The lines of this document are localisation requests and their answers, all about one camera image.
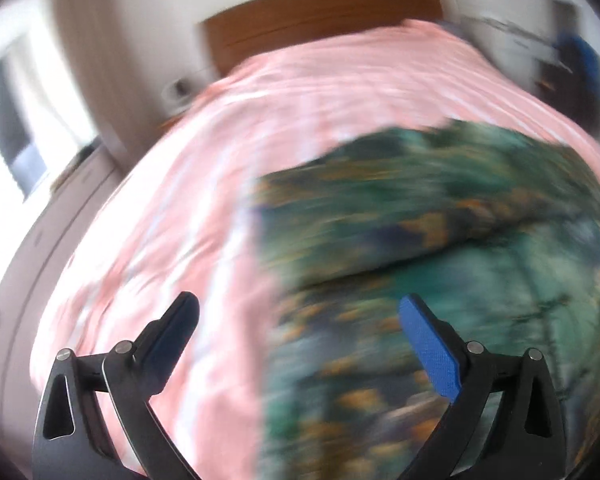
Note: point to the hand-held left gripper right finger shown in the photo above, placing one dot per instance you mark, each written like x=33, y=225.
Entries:
x=432, y=347

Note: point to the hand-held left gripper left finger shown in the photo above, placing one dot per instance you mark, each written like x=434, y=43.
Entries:
x=166, y=347

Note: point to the green orange patterned garment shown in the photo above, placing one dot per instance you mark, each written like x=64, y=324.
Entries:
x=380, y=210

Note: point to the pink striped bed sheet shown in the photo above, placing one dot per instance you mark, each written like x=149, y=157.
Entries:
x=280, y=110

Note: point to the window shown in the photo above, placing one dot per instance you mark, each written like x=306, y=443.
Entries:
x=7, y=125

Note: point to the beige curtain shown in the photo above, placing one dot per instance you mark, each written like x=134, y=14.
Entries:
x=87, y=60

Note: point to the blue bag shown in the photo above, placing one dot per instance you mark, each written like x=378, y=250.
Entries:
x=582, y=75

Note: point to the brown wooden headboard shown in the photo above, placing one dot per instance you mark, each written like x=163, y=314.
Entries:
x=305, y=20

